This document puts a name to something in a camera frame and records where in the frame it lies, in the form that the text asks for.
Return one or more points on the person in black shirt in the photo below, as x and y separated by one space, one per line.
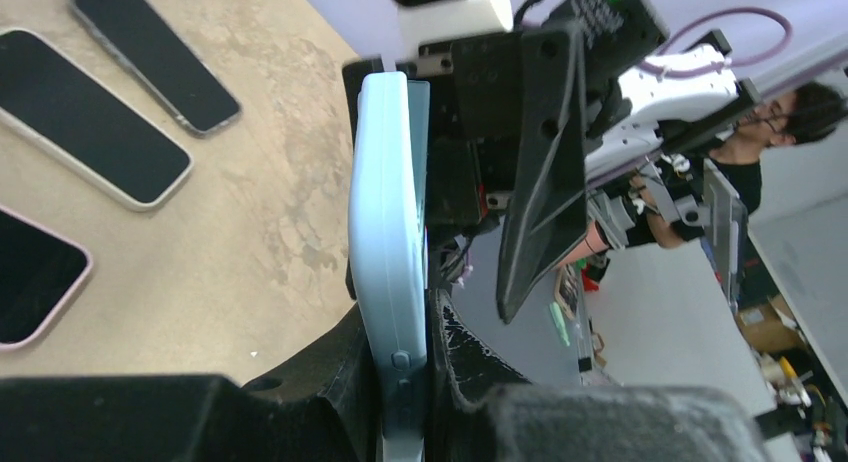
805 115

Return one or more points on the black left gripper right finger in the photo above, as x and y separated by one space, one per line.
484 410

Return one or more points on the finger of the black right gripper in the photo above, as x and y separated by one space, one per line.
547 213
353 75

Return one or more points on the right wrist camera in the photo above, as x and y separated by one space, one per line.
426 21

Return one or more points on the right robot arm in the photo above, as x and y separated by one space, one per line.
682 100

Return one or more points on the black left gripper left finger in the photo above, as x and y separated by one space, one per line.
319 405

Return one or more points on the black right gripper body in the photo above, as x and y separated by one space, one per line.
476 103

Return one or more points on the pink phone case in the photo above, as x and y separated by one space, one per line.
66 300

